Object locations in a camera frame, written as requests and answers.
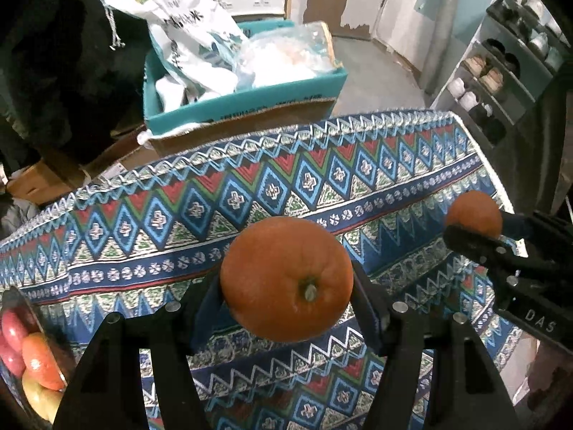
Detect medium orange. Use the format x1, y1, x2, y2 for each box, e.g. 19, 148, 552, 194
21, 332, 68, 391

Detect brown cardboard box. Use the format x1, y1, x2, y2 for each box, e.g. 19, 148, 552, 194
148, 99, 334, 157
4, 161, 86, 204

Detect person's right hand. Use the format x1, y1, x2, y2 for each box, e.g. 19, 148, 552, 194
530, 340, 573, 406

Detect small orange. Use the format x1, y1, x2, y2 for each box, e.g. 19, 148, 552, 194
444, 190, 504, 239

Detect clear plastic bag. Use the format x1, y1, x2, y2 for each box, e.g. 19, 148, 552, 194
233, 21, 343, 88

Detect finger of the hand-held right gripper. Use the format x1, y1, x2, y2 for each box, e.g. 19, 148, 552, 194
443, 225, 520, 278
498, 210, 573, 245

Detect dark hanging clothes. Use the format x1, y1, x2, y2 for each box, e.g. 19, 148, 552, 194
0, 0, 153, 162

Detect white shoe rack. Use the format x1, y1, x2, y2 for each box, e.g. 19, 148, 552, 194
430, 0, 565, 144

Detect pile of grey white clothes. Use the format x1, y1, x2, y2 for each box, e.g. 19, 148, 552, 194
0, 197, 41, 238

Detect large orange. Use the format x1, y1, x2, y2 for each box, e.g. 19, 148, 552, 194
219, 216, 354, 343

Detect patterned blue tablecloth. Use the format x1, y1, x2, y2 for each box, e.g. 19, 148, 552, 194
0, 108, 524, 430

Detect bowl of fruit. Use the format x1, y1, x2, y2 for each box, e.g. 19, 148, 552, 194
0, 284, 77, 424

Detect white printed plastic bag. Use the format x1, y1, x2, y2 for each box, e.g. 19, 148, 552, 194
85, 0, 251, 113

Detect rows of shoes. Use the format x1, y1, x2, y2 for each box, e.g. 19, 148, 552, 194
448, 0, 565, 139

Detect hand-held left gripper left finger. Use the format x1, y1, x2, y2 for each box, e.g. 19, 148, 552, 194
54, 273, 229, 430

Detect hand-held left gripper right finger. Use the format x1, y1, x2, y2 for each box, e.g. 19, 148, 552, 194
349, 262, 522, 430

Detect teal cardboard box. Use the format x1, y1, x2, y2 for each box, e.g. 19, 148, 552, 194
143, 20, 349, 134

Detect yellow apple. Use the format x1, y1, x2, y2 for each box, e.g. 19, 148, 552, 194
21, 374, 63, 422

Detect red apple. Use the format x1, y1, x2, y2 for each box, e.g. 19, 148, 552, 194
0, 310, 28, 378

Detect white drawstring cord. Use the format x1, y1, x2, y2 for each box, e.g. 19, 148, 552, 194
104, 2, 127, 50

